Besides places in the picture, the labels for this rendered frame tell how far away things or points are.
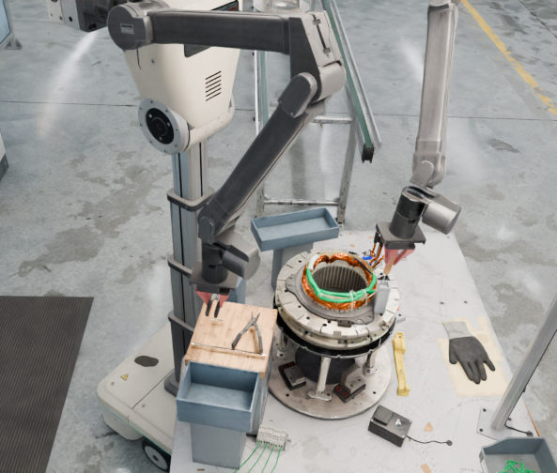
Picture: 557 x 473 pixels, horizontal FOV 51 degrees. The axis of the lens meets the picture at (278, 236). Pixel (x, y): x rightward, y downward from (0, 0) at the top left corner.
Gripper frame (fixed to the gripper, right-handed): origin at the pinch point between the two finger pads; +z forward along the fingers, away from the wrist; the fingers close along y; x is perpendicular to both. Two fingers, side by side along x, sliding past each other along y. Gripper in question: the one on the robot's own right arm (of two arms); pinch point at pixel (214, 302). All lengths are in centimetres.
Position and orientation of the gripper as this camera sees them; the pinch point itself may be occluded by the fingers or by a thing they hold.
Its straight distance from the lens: 135.7
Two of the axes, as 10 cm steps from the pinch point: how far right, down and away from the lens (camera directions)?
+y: 9.9, 1.4, -0.5
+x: 1.3, -6.5, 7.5
